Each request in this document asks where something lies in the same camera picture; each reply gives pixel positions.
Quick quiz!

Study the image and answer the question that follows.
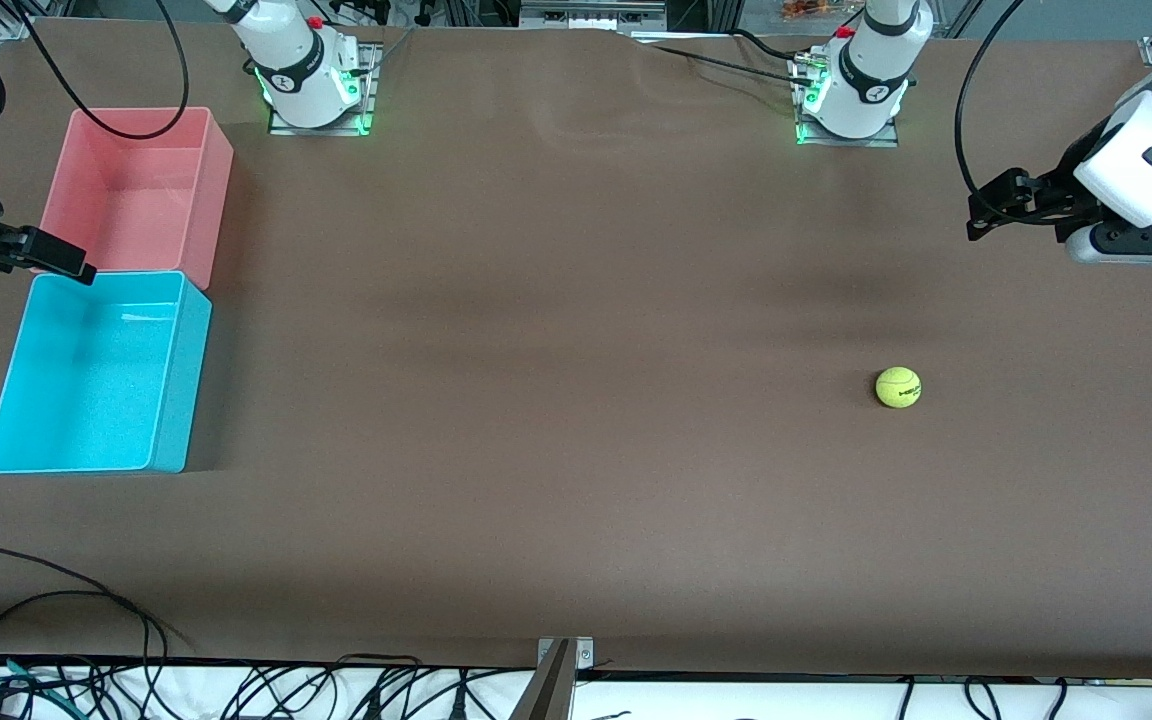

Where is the blue plastic bin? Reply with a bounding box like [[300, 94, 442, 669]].
[[0, 270, 213, 475]]

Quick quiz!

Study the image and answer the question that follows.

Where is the thick black base cable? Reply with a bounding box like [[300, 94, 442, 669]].
[[729, 28, 817, 63], [648, 42, 817, 91]]

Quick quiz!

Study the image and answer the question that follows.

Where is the thin grey cable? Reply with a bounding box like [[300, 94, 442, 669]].
[[361, 25, 417, 79]]

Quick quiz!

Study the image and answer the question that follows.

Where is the silver mounting bracket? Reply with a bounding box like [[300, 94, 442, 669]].
[[536, 636, 596, 673]]

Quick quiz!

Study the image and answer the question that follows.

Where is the aluminium frame profile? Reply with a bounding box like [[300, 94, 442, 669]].
[[519, 0, 668, 32]]

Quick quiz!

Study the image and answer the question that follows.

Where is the brown table cover sheet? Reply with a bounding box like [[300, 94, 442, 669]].
[[0, 18, 1152, 683]]

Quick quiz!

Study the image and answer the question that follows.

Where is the dark metal camera pole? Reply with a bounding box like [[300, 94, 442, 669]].
[[508, 640, 577, 720]]

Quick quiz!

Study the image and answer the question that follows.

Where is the yellow-green tennis ball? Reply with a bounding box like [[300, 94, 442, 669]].
[[874, 366, 923, 410]]

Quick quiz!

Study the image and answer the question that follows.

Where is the pink plastic bin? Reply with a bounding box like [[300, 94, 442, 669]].
[[29, 106, 235, 292]]

